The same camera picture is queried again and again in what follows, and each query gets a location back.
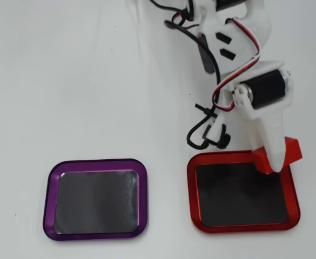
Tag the black zip tie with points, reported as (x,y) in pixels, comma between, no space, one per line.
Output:
(205,110)

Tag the purple metal tray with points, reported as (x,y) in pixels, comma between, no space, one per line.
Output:
(49,202)

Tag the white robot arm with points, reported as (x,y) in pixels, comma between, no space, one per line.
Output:
(238,35)

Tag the red textured block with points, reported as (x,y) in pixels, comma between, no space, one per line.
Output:
(292,151)

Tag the red metal tray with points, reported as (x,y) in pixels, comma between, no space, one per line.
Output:
(195,189)

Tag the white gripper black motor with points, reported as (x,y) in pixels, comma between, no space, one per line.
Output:
(266,113)

